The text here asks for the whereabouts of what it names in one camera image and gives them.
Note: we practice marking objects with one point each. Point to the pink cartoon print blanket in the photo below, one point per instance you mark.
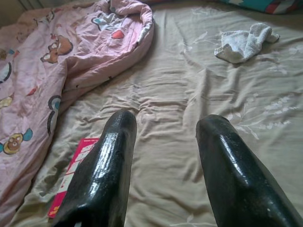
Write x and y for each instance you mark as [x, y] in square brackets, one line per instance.
[47, 71]

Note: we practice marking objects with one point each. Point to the white crumpled towel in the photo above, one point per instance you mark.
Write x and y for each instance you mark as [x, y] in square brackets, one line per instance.
[246, 45]

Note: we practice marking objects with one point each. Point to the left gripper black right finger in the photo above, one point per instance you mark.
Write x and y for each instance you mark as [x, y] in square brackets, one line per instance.
[236, 184]

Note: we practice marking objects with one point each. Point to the beige floral bed sheet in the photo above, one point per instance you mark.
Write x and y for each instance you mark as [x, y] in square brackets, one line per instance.
[177, 82]

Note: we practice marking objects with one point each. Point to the pink anime cover book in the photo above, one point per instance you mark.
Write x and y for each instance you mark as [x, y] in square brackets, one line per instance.
[71, 170]

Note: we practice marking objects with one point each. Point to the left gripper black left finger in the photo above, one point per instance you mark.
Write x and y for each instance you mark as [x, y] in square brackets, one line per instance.
[101, 177]

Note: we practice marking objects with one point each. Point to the colourful striped bolster pillow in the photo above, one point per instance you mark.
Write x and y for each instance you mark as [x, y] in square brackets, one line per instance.
[272, 6]

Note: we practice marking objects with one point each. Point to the beige pleated curtain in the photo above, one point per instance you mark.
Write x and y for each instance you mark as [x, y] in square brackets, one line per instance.
[23, 3]

